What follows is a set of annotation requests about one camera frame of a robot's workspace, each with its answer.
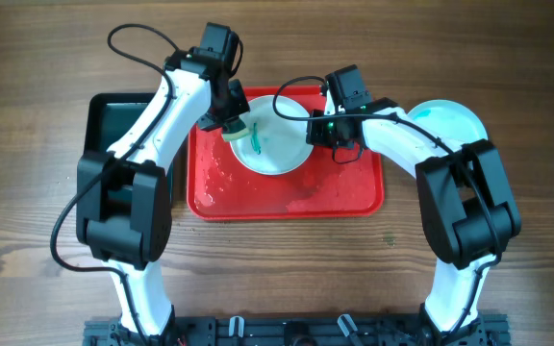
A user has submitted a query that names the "white plate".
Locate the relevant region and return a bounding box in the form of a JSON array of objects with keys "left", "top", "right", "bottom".
[{"left": 230, "top": 95, "right": 313, "bottom": 176}]

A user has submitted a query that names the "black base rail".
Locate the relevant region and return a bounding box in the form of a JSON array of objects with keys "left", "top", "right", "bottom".
[{"left": 82, "top": 314, "right": 512, "bottom": 346}]

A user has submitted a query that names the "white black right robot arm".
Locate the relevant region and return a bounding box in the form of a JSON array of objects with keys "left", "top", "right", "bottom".
[{"left": 307, "top": 65, "right": 521, "bottom": 341}]

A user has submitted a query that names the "green yellow sponge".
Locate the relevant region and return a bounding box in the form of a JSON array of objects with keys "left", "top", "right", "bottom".
[{"left": 222, "top": 117, "right": 249, "bottom": 142}]

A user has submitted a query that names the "black plastic basin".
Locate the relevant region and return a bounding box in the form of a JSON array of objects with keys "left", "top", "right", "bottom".
[{"left": 82, "top": 92, "right": 175, "bottom": 208}]

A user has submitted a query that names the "light blue plate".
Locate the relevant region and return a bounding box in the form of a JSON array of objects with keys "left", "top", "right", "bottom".
[{"left": 408, "top": 99, "right": 489, "bottom": 143}]

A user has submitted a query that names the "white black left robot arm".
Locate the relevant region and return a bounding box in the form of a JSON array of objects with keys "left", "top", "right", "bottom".
[{"left": 70, "top": 23, "right": 250, "bottom": 345}]

